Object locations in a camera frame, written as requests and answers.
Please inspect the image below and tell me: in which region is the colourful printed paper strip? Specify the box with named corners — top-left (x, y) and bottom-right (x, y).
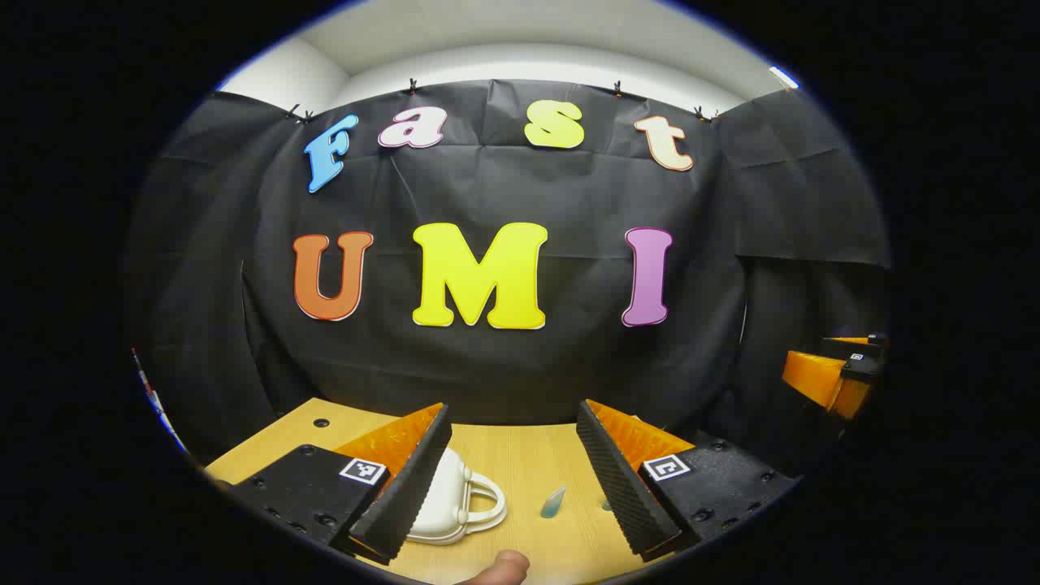
top-left (132, 348), bottom-right (189, 454)

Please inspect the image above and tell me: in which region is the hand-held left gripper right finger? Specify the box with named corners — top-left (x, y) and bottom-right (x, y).
top-left (575, 398), bottom-right (804, 563)

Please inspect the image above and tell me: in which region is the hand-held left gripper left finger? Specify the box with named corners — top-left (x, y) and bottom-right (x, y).
top-left (213, 401), bottom-right (453, 567)

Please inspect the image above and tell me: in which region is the small white suitcase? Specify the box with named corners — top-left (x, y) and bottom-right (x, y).
top-left (406, 447), bottom-right (509, 545)

